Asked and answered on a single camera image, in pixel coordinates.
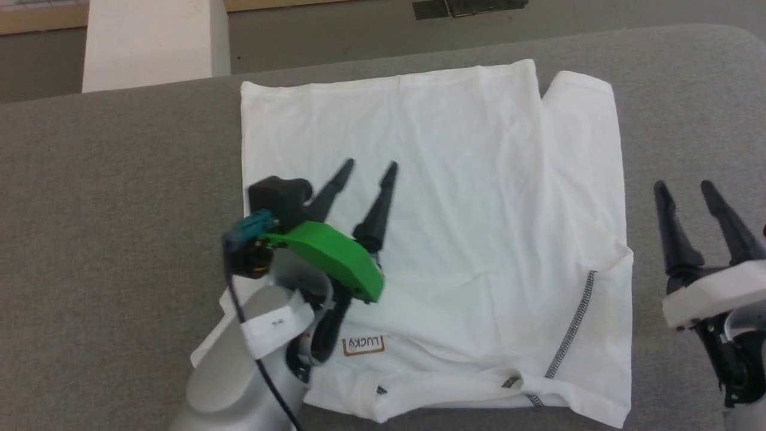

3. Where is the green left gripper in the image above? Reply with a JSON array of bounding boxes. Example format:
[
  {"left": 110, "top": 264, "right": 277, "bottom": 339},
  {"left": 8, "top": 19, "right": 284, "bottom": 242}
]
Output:
[{"left": 260, "top": 158, "right": 399, "bottom": 304}]

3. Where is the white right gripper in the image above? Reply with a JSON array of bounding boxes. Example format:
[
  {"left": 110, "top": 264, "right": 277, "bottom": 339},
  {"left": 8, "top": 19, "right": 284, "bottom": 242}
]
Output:
[{"left": 653, "top": 179, "right": 766, "bottom": 331}]

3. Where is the white t-shirt with grey stitching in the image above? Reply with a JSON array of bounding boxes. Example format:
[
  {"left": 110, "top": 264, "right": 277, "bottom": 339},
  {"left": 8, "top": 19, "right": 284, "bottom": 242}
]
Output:
[{"left": 190, "top": 58, "right": 636, "bottom": 429}]

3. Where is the small black floor mat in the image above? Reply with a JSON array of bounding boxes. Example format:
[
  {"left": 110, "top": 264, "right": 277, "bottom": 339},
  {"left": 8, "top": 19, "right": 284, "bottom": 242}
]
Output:
[{"left": 412, "top": 0, "right": 449, "bottom": 21}]

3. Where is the wide black floor mat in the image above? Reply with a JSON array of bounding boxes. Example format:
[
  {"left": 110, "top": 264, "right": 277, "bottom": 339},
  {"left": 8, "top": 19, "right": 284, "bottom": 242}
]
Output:
[{"left": 449, "top": 0, "right": 529, "bottom": 18}]

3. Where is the white square pillar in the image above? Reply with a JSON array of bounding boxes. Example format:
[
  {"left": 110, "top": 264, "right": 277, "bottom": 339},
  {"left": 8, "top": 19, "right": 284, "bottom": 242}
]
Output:
[{"left": 81, "top": 0, "right": 232, "bottom": 94}]

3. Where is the white left cable label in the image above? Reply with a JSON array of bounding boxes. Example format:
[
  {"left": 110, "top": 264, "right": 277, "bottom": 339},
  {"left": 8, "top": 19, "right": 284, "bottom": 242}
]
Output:
[{"left": 239, "top": 303, "right": 316, "bottom": 360}]

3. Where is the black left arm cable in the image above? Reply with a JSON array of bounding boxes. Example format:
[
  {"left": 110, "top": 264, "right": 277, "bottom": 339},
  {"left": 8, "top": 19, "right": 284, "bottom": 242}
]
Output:
[{"left": 221, "top": 211, "right": 307, "bottom": 431}]

